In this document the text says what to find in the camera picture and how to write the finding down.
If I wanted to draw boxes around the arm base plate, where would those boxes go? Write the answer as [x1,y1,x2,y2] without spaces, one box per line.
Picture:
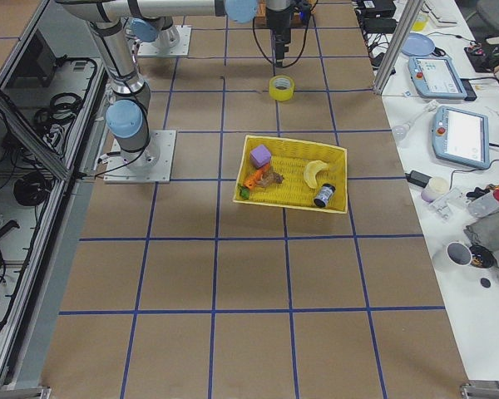
[102,130,176,184]
[137,25,192,58]

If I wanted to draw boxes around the orange toy carrot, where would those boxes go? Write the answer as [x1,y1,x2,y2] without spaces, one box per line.
[238,163,270,200]

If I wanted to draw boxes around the purple foam cube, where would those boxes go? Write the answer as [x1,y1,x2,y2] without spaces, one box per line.
[249,145,272,169]

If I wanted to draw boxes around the white cup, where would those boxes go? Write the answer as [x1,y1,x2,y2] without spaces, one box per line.
[421,176,449,203]

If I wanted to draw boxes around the blue plate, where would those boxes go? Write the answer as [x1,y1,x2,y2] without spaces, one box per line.
[401,32,436,57]

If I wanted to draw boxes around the pale croissant bread toy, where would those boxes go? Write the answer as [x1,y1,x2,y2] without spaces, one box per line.
[304,160,329,190]

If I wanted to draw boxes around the small black labelled can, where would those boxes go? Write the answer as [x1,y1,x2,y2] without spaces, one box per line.
[313,183,336,208]

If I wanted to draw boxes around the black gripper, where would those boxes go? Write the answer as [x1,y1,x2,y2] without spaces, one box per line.
[269,7,292,67]

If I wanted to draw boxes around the lower teach pendant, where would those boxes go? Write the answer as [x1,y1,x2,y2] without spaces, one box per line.
[432,106,490,170]

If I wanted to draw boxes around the upper teach pendant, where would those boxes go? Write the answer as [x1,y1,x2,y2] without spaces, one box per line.
[408,57,467,100]

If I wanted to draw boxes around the grey cloth bag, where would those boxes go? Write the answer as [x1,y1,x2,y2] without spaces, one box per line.
[464,207,499,298]

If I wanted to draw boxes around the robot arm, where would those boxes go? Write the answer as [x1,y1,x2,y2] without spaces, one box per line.
[59,1,258,97]
[131,17,180,53]

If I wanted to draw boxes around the aluminium frame post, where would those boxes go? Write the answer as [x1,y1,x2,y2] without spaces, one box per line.
[373,0,423,96]

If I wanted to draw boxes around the brown animal figurine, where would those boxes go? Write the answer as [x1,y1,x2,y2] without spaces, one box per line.
[256,170,284,188]

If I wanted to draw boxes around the yellow tape roll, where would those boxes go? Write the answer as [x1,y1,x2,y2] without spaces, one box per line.
[269,75,295,102]

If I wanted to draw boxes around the teach pendant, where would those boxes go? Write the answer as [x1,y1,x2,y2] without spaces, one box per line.
[432,106,490,170]
[408,57,467,100]

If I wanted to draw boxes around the white light bulb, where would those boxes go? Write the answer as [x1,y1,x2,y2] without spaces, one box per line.
[392,100,439,146]

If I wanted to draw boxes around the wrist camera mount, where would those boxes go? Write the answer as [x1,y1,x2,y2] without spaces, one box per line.
[293,0,319,25]

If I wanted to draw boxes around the yellow plastic woven tray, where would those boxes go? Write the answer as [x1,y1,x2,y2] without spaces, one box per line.
[233,135,348,214]

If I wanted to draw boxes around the black power adapter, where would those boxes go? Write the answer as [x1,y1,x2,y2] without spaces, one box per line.
[405,170,432,189]

